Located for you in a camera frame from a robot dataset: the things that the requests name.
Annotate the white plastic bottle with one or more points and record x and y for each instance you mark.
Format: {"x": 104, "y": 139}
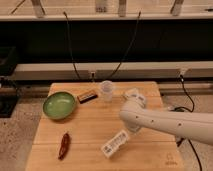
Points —
{"x": 112, "y": 146}

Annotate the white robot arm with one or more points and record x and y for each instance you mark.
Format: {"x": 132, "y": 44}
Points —
{"x": 194, "y": 126}

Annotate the green ceramic bowl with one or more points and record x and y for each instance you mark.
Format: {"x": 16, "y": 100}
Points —
{"x": 59, "y": 105}

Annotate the clear plastic cup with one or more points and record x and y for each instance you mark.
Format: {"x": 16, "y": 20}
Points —
{"x": 106, "y": 89}

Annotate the small white packet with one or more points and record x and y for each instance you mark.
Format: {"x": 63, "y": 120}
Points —
{"x": 128, "y": 93}

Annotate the brown black rectangular block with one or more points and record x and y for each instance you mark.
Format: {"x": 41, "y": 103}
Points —
{"x": 87, "y": 96}

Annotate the red chili pepper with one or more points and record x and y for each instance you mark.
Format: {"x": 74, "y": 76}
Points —
{"x": 65, "y": 142}

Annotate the black equipment at left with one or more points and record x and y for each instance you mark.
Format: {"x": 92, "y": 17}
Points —
{"x": 8, "y": 63}

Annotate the white wall outlet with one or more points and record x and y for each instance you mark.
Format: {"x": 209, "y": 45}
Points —
{"x": 92, "y": 75}

